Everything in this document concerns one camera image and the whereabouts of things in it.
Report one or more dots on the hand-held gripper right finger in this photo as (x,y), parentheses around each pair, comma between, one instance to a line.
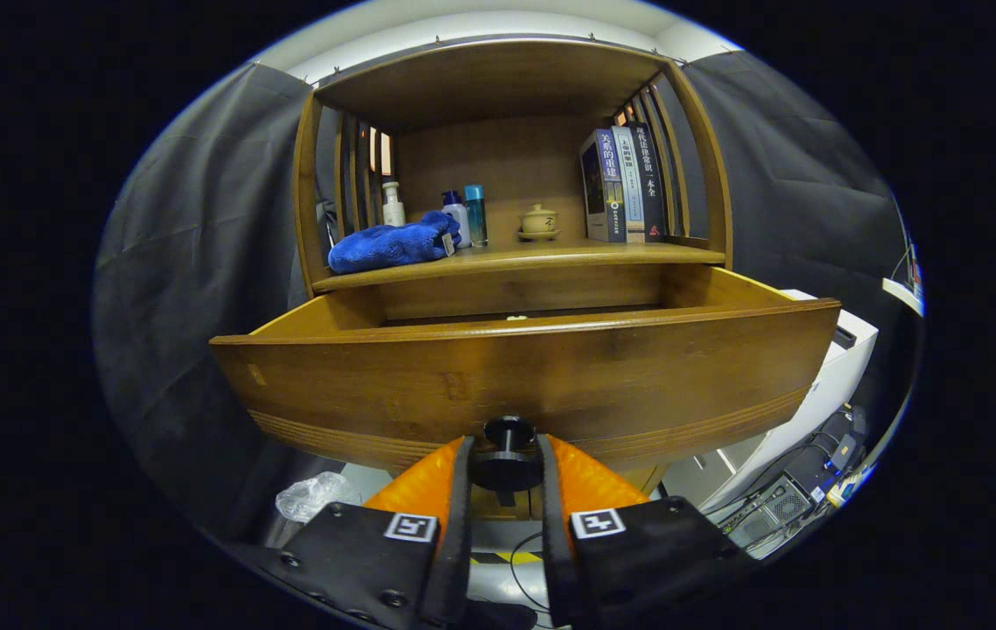
(553,551)

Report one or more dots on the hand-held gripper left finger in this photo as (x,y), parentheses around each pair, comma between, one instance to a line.
(459,542)

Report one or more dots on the black drawer knob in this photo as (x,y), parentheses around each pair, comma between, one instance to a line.
(507,455)

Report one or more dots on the wooden drawer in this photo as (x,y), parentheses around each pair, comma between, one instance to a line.
(550,376)

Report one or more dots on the wooden countertop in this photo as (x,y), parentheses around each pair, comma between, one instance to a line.
(550,254)

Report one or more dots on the wooden cabinet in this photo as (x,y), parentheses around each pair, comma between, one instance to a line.
(498,157)

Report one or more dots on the clear plastic bag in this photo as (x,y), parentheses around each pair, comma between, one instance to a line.
(314,494)

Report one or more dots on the grey ventilated box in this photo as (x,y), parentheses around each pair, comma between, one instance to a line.
(778,503)

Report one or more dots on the black equipment case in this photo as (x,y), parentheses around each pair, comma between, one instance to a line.
(831,446)

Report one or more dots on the blue towel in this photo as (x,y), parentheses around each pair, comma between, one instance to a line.
(393,245)

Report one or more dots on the white bottle with blue cap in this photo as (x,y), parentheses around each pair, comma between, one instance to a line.
(457,214)

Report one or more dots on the teal bottle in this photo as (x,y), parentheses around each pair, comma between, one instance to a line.
(475,214)

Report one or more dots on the beige lidded teacup with saucer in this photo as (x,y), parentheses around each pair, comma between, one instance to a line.
(538,221)

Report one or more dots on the white pump bottle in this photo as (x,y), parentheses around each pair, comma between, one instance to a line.
(393,208)

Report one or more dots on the dark blue book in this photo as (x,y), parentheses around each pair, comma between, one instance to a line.
(607,188)

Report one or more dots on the white spine book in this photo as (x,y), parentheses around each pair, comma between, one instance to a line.
(632,184)

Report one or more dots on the black book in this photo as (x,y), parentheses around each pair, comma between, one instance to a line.
(651,179)

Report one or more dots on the white desk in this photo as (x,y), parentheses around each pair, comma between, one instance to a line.
(901,293)

